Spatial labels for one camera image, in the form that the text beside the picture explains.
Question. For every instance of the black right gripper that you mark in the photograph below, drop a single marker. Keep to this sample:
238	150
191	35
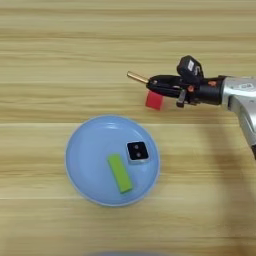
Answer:
206	92

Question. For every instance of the red cube block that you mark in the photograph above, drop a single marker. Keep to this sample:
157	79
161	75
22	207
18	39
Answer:
154	101

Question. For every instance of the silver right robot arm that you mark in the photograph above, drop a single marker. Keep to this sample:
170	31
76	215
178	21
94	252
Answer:
243	100

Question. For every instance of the small black white-labelled box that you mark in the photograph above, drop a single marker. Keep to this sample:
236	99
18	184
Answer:
190	68

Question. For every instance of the black square silver-rimmed box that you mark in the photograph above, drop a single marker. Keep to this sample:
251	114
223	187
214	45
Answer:
137	151

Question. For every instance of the green rectangular block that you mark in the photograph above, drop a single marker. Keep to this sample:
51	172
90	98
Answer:
120	173

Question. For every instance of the light blue round plate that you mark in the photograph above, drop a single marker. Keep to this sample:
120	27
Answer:
90	166

